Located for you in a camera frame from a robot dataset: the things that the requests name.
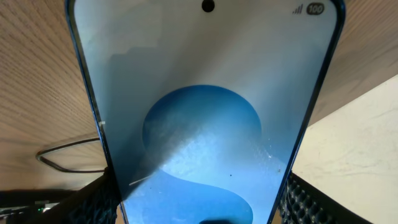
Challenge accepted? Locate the black USB charging cable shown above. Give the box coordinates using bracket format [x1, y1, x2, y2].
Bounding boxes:
[35, 136, 106, 174]

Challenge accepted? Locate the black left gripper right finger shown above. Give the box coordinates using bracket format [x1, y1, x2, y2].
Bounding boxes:
[278, 173, 370, 224]

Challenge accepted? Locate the blue Galaxy smartphone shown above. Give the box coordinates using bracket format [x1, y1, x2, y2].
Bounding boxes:
[65, 0, 346, 223]

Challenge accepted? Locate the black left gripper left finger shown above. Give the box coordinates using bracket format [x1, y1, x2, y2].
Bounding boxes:
[26, 167, 121, 224]

